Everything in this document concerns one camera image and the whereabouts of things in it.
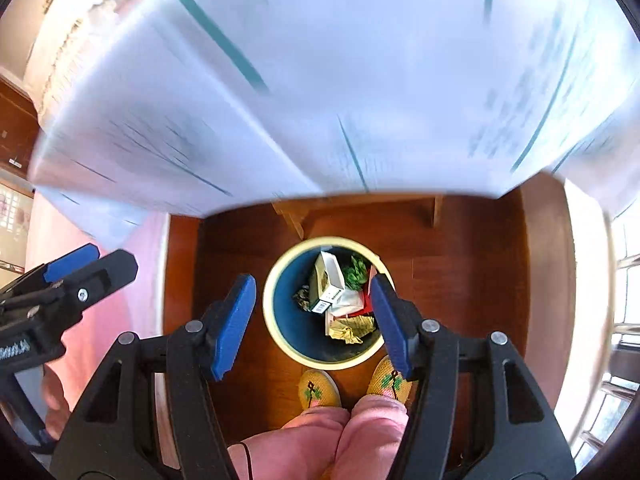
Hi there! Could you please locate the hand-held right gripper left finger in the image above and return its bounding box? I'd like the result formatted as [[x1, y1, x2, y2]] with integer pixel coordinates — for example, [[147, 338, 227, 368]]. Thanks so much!
[[50, 274, 257, 480]]

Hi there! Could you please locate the person's leg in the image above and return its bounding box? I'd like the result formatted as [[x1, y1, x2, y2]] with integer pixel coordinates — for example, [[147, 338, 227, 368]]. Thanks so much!
[[332, 394, 410, 480], [227, 406, 353, 480]]

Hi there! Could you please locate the window with metal railing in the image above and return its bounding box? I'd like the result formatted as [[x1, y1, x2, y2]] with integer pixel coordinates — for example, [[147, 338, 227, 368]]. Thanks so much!
[[607, 210, 640, 461]]

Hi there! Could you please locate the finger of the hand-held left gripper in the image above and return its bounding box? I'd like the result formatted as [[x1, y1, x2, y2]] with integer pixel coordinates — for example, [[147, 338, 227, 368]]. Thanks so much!
[[0, 243, 99, 306], [52, 250, 138, 311]]

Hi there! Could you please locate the yellow wrapper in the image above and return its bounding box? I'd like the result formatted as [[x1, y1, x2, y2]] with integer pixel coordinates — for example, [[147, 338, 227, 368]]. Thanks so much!
[[329, 316, 377, 345]]

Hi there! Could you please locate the person's right leg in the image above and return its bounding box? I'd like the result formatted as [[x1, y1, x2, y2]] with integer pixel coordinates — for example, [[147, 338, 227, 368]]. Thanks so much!
[[332, 394, 410, 480]]

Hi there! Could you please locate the dark thin cord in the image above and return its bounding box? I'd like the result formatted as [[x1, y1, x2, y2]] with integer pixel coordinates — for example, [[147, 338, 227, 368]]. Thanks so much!
[[234, 441, 252, 480]]

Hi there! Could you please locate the green wrapper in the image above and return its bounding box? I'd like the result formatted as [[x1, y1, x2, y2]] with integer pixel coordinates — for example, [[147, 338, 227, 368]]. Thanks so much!
[[342, 255, 372, 292]]

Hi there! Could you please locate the pink bed blanket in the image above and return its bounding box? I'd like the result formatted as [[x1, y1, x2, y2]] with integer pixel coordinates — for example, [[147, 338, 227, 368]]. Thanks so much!
[[24, 192, 173, 466]]

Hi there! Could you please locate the yellow knit slipper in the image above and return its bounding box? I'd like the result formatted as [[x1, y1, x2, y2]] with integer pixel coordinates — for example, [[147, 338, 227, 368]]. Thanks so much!
[[298, 368, 342, 411], [366, 354, 420, 405]]

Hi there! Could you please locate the person's left leg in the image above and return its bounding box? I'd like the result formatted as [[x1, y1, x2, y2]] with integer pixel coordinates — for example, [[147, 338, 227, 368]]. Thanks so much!
[[227, 406, 353, 480]]

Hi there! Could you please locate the blue wastebasket with cream rim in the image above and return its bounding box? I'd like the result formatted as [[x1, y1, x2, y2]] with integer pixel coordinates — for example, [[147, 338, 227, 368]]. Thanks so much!
[[262, 236, 397, 372]]

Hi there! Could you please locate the green and yellow carton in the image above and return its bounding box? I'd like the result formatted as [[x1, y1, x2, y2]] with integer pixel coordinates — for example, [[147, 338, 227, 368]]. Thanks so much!
[[311, 251, 347, 314]]

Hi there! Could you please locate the tree print tablecloth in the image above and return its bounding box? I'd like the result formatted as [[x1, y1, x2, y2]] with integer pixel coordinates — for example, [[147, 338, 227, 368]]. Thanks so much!
[[27, 0, 640, 221]]

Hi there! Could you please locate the white ruffled bed cover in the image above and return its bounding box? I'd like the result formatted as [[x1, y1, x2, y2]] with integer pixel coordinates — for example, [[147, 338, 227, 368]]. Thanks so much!
[[22, 0, 166, 116]]

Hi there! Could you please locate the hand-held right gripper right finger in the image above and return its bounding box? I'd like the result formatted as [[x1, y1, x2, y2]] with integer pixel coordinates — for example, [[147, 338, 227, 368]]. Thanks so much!
[[370, 274, 576, 480]]

